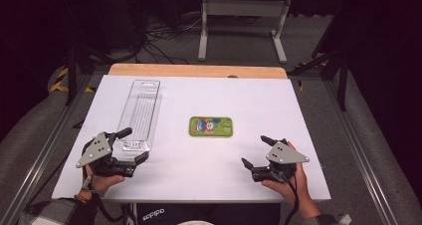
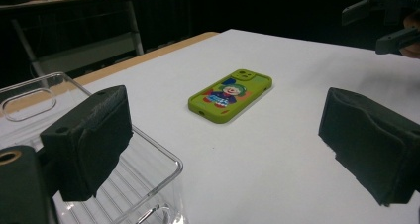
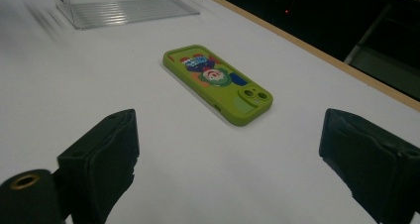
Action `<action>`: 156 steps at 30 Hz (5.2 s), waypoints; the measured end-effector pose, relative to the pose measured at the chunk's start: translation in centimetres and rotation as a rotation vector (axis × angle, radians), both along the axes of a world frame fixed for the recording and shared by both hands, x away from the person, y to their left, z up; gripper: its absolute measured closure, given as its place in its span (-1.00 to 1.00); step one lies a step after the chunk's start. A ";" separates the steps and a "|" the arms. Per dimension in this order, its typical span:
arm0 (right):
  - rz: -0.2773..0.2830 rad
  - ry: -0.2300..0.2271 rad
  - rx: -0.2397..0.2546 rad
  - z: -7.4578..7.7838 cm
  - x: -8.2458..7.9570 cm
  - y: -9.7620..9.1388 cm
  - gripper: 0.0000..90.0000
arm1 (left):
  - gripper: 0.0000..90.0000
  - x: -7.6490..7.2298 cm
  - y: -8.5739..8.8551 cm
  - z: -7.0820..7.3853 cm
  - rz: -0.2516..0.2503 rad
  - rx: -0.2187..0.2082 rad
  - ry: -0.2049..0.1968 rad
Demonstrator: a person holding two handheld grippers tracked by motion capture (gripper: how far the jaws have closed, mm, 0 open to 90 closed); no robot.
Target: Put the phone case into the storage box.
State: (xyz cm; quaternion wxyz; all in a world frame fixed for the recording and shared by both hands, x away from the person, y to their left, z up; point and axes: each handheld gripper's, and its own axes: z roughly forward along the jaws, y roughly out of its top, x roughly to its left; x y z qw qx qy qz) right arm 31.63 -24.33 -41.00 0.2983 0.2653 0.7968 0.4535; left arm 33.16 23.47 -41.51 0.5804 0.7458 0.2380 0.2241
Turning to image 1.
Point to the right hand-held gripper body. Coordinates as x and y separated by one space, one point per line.
285 155

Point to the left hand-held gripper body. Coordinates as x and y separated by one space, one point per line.
96 150

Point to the clear plastic packaging tray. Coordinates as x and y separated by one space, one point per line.
141 115

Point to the person's right hand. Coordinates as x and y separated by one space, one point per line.
298 185

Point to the person's left hand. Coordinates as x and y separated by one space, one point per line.
101 183

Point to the green cartoon phone case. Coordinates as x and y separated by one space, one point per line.
211 126

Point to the person's black clothing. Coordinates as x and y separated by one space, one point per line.
205 213

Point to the yellow black hazard tape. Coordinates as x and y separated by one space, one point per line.
61 80

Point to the black tripod stand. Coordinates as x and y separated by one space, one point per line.
79 62
333 65

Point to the white metal stand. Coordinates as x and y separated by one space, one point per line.
244 9

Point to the aluminium frame rail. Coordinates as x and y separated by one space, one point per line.
363 145
40 162

